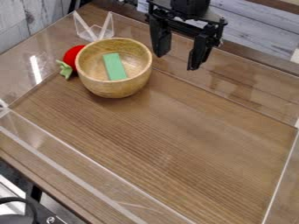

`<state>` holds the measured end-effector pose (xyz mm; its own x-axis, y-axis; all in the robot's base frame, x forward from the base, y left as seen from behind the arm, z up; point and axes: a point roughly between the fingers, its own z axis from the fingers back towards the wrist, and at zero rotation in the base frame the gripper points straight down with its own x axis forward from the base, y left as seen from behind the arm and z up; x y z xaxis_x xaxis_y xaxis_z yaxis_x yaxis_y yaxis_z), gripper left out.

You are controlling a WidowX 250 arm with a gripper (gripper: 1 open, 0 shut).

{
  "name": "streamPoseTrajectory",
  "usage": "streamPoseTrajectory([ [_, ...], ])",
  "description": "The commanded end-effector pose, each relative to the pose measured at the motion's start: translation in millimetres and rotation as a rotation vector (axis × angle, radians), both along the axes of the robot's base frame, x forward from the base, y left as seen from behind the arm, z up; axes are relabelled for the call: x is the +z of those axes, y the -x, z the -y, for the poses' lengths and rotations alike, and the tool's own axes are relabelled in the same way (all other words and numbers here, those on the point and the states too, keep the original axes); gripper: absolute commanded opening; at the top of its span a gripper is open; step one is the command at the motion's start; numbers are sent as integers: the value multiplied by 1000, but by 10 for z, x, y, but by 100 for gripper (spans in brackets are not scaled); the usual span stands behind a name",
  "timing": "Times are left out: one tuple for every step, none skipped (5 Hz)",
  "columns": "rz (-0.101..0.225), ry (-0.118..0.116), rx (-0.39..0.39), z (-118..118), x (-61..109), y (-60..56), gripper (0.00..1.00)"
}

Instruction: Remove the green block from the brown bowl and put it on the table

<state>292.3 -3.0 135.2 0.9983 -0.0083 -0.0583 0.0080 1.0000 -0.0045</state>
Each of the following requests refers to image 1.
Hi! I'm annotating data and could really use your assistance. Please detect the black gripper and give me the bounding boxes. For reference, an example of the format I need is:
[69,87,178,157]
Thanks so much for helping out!
[146,0,228,71]

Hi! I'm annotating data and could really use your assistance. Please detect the green rectangular block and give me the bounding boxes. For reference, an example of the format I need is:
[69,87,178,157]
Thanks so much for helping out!
[102,52,126,81]

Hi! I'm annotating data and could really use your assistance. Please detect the brown wooden bowl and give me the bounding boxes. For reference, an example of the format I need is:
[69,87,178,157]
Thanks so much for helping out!
[74,38,153,98]

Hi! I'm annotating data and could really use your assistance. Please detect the red plush strawberry toy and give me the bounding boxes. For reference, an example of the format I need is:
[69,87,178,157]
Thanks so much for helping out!
[55,45,85,79]

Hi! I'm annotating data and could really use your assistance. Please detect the clear acrylic corner bracket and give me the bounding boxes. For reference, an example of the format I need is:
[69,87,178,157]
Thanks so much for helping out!
[71,11,114,42]

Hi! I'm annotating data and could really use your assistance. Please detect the clear acrylic tray wall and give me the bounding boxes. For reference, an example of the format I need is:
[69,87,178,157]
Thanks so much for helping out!
[0,101,194,224]

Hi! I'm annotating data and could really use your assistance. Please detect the black cable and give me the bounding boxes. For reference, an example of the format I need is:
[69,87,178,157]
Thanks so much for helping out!
[0,196,39,224]

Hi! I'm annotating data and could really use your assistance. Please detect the black table leg bracket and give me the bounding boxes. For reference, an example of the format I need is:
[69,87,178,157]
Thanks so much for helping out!
[25,184,70,224]

